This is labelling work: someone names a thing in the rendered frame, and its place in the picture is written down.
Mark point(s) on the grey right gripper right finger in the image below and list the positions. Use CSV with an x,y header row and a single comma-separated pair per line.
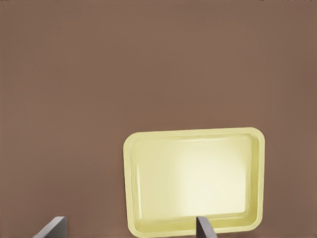
x,y
204,228

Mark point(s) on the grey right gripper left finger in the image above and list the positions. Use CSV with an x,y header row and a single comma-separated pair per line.
x,y
54,228

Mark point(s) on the pale yellow rectangular tray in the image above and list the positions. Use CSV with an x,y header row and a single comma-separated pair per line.
x,y
195,173

